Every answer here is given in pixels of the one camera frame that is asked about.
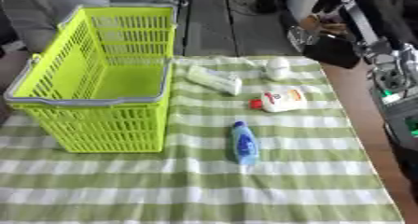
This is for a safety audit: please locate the person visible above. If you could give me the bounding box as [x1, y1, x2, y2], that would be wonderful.
[0, 0, 113, 54]

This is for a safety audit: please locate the blue bottle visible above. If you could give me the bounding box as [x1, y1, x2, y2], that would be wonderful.
[229, 119, 261, 166]

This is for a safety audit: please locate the lime green plastic basket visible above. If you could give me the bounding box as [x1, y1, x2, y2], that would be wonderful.
[3, 4, 180, 154]

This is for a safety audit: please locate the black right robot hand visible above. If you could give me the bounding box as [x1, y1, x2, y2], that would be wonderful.
[310, 0, 418, 46]

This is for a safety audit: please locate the white bottle red cap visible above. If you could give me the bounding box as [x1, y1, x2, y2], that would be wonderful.
[246, 88, 311, 114]

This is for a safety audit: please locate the black bag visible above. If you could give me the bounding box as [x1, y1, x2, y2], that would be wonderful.
[300, 35, 363, 70]

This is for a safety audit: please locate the small white bottle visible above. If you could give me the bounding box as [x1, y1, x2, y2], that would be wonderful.
[262, 56, 293, 82]

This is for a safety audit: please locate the white tube pack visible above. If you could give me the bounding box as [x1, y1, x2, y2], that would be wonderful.
[184, 64, 245, 97]

